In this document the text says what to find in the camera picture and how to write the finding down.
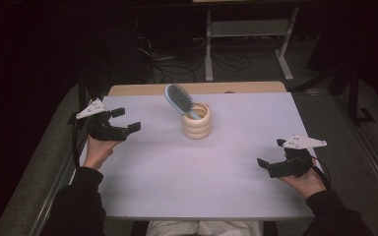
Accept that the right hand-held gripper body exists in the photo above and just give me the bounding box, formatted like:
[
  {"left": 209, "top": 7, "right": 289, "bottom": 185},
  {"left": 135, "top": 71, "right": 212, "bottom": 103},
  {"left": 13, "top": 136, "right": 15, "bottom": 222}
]
[{"left": 268, "top": 134, "right": 328, "bottom": 179}]

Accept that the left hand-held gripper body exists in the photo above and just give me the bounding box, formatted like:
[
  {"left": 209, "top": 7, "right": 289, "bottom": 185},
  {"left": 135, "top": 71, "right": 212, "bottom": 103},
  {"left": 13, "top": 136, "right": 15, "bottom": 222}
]
[{"left": 75, "top": 97, "right": 130, "bottom": 143}]

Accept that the light blue hairbrush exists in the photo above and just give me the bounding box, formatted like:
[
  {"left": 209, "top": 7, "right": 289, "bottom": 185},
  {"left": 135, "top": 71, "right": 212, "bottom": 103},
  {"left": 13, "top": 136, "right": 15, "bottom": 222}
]
[{"left": 164, "top": 84, "right": 202, "bottom": 120}]

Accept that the cream ribbed holder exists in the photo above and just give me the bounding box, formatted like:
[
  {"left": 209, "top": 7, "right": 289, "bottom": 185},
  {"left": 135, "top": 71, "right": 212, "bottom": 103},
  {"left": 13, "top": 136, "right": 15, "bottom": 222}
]
[{"left": 180, "top": 102, "right": 212, "bottom": 141}]

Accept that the person's left hand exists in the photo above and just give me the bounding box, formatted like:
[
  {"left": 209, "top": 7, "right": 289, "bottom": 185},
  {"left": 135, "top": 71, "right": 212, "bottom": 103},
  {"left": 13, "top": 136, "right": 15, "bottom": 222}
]
[{"left": 83, "top": 135, "right": 122, "bottom": 171}]

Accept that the person's right hand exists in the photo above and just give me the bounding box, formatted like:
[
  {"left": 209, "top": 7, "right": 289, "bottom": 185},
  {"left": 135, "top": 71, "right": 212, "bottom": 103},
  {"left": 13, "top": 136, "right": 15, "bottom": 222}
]
[{"left": 280, "top": 166, "right": 328, "bottom": 200}]

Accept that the dark metal stand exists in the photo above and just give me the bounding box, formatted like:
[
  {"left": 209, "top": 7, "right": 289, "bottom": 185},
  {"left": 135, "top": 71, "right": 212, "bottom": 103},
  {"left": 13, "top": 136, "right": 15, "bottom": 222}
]
[{"left": 291, "top": 65, "right": 377, "bottom": 127}]

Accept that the left hand-held gripper cable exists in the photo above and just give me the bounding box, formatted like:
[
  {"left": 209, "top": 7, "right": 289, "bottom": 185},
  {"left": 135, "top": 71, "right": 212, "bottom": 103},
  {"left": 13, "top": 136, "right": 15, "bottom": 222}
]
[{"left": 72, "top": 117, "right": 82, "bottom": 169}]

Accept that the hand-held gripper cable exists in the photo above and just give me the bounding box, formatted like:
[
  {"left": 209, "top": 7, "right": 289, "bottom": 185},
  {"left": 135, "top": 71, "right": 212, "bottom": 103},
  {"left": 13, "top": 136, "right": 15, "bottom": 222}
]
[
  {"left": 72, "top": 117, "right": 82, "bottom": 169},
  {"left": 311, "top": 156, "right": 332, "bottom": 191}
]

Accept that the right hand-held gripper cable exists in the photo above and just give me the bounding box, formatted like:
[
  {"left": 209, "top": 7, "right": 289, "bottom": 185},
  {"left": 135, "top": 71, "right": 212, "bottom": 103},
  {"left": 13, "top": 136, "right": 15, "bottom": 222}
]
[{"left": 311, "top": 156, "right": 332, "bottom": 191}]

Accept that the tangle of floor cables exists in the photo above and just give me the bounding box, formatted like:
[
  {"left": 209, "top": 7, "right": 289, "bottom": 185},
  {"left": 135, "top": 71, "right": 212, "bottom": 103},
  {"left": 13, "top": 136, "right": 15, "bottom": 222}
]
[{"left": 134, "top": 16, "right": 254, "bottom": 85}]

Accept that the white metal desk frame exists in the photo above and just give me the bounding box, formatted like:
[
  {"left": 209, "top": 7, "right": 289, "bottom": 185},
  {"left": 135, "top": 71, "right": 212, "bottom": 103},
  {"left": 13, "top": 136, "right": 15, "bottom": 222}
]
[{"left": 205, "top": 6, "right": 300, "bottom": 83}]

